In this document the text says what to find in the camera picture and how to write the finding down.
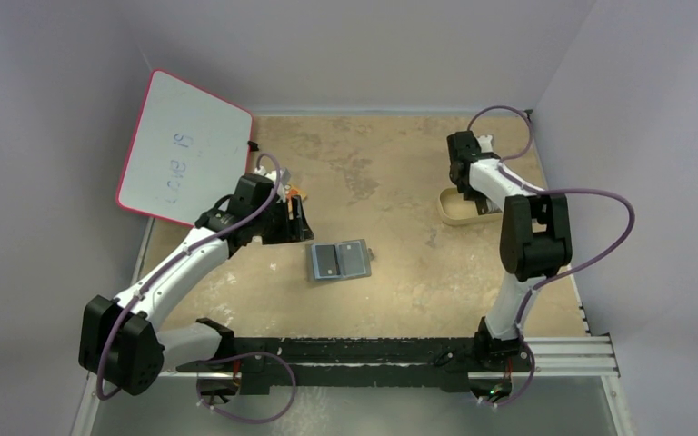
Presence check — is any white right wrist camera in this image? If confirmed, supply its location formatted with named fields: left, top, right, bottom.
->
left=476, top=134, right=498, bottom=159

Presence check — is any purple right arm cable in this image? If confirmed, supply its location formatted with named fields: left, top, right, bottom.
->
left=468, top=105, right=637, bottom=338

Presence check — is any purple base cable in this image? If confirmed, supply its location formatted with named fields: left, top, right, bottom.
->
left=476, top=342, right=535, bottom=411
left=195, top=352, right=299, bottom=427

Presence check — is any pink framed whiteboard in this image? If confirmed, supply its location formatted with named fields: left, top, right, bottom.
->
left=115, top=70, right=254, bottom=226

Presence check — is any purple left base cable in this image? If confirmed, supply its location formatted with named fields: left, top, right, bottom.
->
left=195, top=352, right=299, bottom=427

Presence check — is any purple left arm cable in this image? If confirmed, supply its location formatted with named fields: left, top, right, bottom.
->
left=95, top=153, right=284, bottom=401

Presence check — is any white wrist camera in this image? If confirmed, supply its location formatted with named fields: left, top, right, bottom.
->
left=476, top=134, right=498, bottom=159
left=254, top=166, right=291, bottom=189

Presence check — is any orange circuit board card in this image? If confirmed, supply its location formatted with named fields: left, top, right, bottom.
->
left=285, top=185, right=307, bottom=201

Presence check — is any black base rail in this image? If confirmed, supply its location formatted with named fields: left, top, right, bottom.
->
left=177, top=333, right=535, bottom=398

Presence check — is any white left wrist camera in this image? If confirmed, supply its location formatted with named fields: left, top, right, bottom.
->
left=254, top=166, right=291, bottom=189

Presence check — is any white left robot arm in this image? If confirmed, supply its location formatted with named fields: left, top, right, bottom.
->
left=78, top=172, right=314, bottom=395

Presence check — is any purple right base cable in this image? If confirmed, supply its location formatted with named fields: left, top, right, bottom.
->
left=476, top=342, right=535, bottom=411

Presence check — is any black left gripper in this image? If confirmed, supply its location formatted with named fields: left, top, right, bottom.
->
left=252, top=196, right=313, bottom=246

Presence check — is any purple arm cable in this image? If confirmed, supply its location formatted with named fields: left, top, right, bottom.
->
left=468, top=105, right=637, bottom=338
left=95, top=153, right=284, bottom=401

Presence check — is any beige oval tray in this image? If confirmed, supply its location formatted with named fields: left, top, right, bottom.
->
left=435, top=187, right=502, bottom=227

